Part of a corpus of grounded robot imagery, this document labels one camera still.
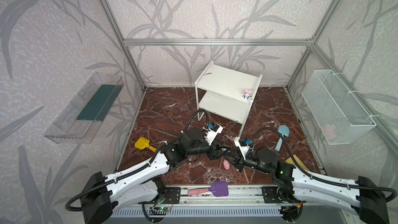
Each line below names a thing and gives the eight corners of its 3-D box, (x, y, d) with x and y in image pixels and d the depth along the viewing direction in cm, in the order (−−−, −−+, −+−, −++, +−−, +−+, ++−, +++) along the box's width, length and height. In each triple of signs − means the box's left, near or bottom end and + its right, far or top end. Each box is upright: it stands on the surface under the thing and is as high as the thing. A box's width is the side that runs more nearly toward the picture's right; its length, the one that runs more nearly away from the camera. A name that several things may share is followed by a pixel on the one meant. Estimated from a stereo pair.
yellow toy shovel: (134, 147, 92) (133, 145, 90) (140, 138, 96) (139, 136, 93) (154, 153, 89) (153, 151, 87) (159, 143, 93) (158, 141, 91)
